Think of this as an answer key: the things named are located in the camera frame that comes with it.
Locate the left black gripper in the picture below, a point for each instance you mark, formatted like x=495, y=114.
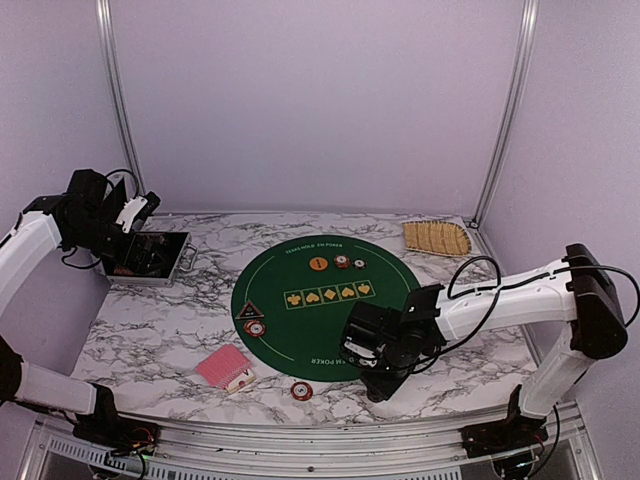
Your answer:
x=130, y=233

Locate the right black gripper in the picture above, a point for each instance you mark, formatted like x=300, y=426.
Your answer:
x=381, y=387

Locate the dark chips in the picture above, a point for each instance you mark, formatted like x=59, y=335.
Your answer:
x=359, y=263

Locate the red poker chips moved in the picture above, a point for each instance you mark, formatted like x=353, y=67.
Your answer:
x=342, y=261

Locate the orange big blind button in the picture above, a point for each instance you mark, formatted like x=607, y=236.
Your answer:
x=318, y=263

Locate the red poker chip stack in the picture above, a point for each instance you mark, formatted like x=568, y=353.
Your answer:
x=301, y=391

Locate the black triangular all-in button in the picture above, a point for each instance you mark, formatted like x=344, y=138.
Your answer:
x=249, y=311

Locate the pink playing card deck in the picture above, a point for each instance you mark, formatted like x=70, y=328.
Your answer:
x=219, y=368

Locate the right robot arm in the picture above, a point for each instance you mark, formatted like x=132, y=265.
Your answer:
x=576, y=291

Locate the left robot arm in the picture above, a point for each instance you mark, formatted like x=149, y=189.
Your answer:
x=34, y=236

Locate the aluminium poker chip case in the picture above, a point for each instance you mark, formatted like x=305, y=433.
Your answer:
x=152, y=259

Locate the woven bamboo tray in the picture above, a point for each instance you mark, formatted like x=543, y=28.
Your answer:
x=437, y=237

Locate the round green poker mat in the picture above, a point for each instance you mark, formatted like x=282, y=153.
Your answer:
x=305, y=311

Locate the white red card box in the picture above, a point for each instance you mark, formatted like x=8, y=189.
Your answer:
x=243, y=379

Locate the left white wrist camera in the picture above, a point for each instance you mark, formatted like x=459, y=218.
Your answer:
x=137, y=209

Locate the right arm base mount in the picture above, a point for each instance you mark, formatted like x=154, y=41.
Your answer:
x=495, y=437

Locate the front aluminium rail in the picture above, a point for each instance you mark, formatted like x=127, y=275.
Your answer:
x=416, y=449

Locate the left aluminium frame post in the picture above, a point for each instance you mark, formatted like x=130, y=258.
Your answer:
x=113, y=75

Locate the aluminium frame post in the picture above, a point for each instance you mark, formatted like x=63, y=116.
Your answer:
x=113, y=75
x=515, y=92

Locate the right aluminium frame post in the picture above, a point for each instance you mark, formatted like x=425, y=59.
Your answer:
x=515, y=92

